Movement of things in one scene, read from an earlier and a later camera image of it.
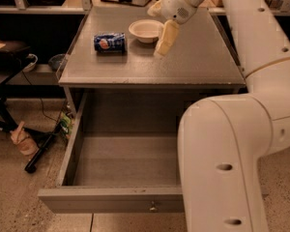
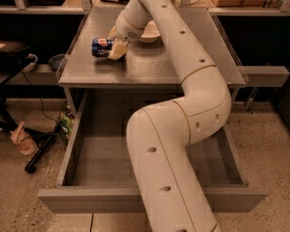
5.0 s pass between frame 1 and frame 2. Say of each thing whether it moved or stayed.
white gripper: moved
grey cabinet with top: stayed
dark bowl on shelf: stayed
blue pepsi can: moved
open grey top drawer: stayed
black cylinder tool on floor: stayed
